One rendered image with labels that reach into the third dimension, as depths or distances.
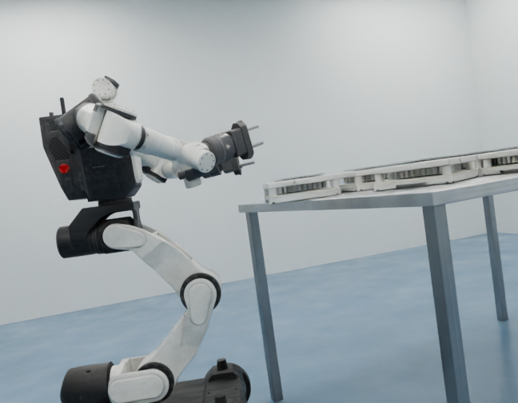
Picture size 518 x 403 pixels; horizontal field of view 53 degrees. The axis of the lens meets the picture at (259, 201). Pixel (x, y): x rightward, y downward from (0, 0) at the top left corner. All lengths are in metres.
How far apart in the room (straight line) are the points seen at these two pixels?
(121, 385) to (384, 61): 4.80
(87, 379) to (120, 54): 3.74
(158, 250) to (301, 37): 4.13
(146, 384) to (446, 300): 1.05
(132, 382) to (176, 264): 0.42
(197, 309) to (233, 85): 3.73
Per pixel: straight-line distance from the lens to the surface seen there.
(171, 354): 1.91
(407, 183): 1.62
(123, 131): 1.40
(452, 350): 1.38
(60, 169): 1.82
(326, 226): 5.49
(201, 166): 1.51
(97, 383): 1.96
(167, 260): 1.84
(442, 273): 1.33
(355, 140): 5.67
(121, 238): 1.82
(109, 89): 1.88
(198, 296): 1.80
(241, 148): 1.64
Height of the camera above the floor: 0.91
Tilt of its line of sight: 2 degrees down
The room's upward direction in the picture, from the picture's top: 8 degrees counter-clockwise
